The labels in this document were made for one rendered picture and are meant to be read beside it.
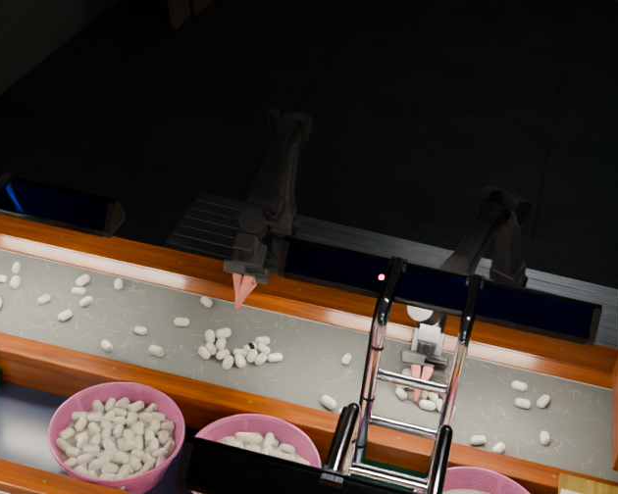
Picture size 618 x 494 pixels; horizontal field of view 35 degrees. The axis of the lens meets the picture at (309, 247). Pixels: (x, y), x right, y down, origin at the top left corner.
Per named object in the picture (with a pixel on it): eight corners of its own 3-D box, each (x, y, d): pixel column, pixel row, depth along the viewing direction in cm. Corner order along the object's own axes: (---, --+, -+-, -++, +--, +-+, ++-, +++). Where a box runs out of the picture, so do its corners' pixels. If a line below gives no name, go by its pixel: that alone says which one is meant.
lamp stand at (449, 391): (361, 414, 218) (387, 250, 192) (450, 435, 215) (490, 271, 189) (341, 477, 202) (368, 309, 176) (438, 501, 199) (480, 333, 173)
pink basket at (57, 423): (84, 402, 213) (82, 370, 208) (202, 431, 209) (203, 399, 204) (26, 494, 192) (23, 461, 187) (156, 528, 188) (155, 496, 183)
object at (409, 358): (426, 402, 208) (436, 359, 210) (392, 394, 209) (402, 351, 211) (426, 405, 214) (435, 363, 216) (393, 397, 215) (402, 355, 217)
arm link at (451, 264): (456, 304, 210) (528, 186, 215) (421, 285, 214) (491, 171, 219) (467, 321, 221) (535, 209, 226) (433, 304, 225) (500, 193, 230)
